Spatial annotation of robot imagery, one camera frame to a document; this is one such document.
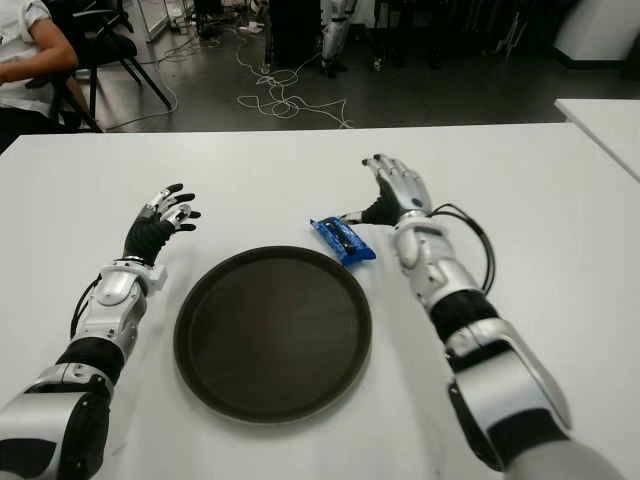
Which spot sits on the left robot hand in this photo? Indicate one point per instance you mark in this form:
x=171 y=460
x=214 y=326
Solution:
x=145 y=235

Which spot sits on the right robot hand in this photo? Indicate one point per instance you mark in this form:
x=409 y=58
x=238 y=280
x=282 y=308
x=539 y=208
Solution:
x=400 y=190

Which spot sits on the blue Oreo packet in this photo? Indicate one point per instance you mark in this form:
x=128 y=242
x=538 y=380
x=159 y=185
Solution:
x=345 y=242

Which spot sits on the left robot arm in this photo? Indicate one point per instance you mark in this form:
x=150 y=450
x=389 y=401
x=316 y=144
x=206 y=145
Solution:
x=115 y=290

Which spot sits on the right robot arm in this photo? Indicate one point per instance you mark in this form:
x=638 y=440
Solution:
x=500 y=390

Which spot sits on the round dark brown tray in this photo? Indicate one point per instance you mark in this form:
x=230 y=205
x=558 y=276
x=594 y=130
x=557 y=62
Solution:
x=270 y=335

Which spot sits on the standing humanoid robot legs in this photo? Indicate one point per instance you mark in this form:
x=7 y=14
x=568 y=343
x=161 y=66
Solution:
x=332 y=35

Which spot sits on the black chair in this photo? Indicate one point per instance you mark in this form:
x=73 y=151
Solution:
x=107 y=47
x=47 y=80

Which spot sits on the black cabinet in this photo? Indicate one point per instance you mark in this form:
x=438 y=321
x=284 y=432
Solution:
x=295 y=30

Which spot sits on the neighbouring white table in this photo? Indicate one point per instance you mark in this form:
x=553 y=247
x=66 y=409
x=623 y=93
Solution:
x=605 y=130

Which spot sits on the white panel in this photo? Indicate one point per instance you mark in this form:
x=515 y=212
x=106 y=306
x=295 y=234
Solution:
x=155 y=20

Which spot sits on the seated person white shirt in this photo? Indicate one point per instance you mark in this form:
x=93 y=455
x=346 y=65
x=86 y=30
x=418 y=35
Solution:
x=20 y=50

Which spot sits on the white curved cabinet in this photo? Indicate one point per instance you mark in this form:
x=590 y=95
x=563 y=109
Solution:
x=595 y=30

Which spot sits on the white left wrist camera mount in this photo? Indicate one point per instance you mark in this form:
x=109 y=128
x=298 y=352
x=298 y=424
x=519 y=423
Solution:
x=156 y=278

